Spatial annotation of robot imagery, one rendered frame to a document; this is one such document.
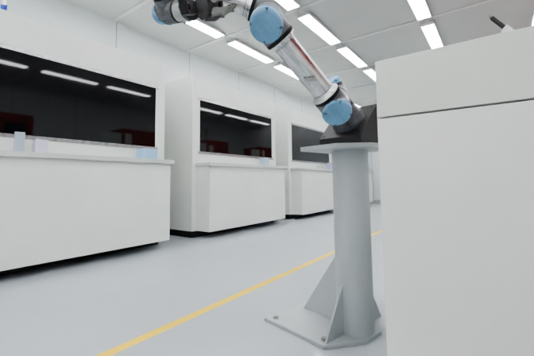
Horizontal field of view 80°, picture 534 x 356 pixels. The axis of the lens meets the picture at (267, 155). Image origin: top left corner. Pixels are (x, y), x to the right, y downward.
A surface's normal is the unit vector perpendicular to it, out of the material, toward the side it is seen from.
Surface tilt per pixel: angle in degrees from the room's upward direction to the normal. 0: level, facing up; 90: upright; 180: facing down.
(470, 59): 90
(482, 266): 90
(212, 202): 90
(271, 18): 124
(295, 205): 90
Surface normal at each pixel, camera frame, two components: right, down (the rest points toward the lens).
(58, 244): 0.81, -0.06
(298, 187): -0.59, -0.06
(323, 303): -0.75, -0.04
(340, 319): 0.66, -0.07
